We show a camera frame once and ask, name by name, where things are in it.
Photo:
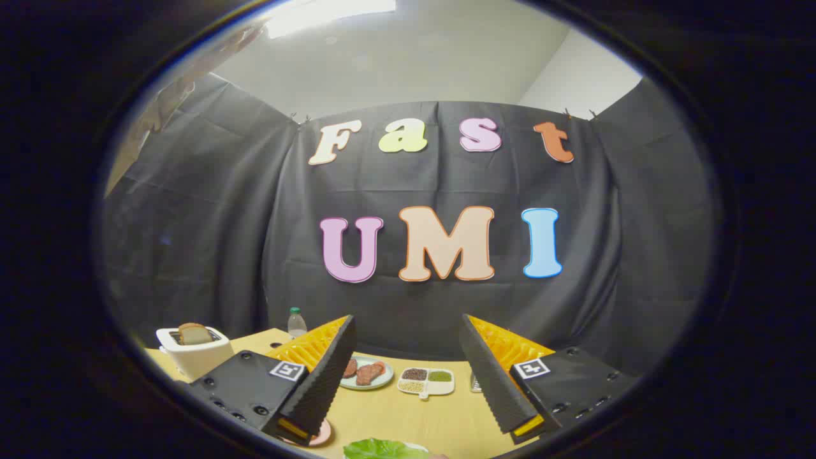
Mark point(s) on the clear bottle with green cap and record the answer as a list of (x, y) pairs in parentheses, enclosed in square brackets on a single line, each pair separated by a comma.
[(297, 325)]

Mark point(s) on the black backdrop cloth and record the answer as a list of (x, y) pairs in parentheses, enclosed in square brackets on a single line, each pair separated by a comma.
[(408, 319)]

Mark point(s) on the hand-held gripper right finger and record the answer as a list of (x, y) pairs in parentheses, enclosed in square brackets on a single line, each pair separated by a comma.
[(491, 376)]

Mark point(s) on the green lettuce leaf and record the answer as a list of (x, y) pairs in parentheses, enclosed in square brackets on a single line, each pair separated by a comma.
[(379, 450)]

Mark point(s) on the large brown meat patty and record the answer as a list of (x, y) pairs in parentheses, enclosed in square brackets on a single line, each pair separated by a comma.
[(370, 373)]

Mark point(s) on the white toaster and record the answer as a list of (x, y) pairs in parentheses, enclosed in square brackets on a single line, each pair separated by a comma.
[(197, 360)]

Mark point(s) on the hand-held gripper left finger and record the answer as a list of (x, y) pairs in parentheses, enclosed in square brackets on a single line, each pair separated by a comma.
[(331, 373)]

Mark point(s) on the brown bread slice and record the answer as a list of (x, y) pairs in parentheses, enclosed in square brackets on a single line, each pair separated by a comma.
[(194, 334)]

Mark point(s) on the ceiling light panel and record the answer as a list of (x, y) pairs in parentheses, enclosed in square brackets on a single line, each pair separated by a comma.
[(325, 16)]

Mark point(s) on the small clear shaker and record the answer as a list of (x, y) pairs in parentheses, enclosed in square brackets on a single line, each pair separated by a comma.
[(475, 382)]

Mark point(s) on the pale green plate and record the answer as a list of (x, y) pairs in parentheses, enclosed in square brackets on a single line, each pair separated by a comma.
[(381, 381)]

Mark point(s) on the white divided condiment tray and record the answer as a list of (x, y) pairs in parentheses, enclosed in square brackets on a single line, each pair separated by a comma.
[(426, 382)]

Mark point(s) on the pink plate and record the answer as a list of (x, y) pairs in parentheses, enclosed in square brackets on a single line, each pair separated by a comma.
[(322, 435)]

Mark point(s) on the small brown meat patty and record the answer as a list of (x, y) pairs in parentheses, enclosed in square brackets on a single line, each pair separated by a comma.
[(350, 368)]

